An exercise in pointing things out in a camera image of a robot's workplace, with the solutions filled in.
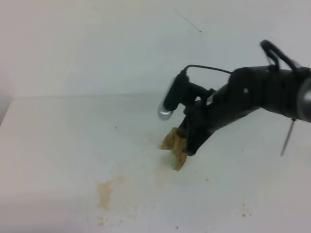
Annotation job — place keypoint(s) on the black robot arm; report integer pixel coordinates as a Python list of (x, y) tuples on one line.
[(284, 92)]

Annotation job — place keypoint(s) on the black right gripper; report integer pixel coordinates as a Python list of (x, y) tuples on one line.
[(206, 111)]

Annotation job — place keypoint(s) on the grey metal rod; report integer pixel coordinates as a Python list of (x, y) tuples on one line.
[(286, 141)]

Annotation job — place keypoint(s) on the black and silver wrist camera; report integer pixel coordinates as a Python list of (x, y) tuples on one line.
[(181, 91)]

